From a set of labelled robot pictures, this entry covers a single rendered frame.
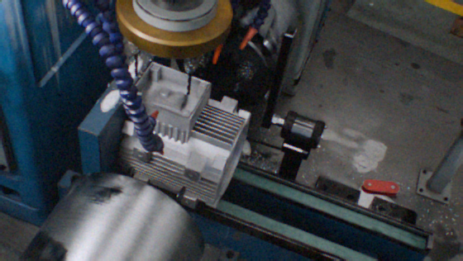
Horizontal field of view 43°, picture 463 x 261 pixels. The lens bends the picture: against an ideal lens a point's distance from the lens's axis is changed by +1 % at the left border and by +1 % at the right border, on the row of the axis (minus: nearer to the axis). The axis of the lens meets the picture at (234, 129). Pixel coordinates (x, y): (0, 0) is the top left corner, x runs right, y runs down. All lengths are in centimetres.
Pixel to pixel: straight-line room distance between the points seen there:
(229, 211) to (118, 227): 37
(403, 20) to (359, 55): 161
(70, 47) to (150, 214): 36
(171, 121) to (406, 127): 76
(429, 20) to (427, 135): 186
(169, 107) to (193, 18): 24
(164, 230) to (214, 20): 33
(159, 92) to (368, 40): 90
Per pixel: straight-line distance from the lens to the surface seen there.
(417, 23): 337
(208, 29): 90
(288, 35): 105
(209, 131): 106
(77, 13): 75
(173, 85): 111
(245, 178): 123
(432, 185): 149
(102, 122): 101
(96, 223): 87
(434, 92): 174
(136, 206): 89
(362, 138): 154
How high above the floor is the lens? 191
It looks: 49 degrees down
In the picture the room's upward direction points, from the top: 11 degrees clockwise
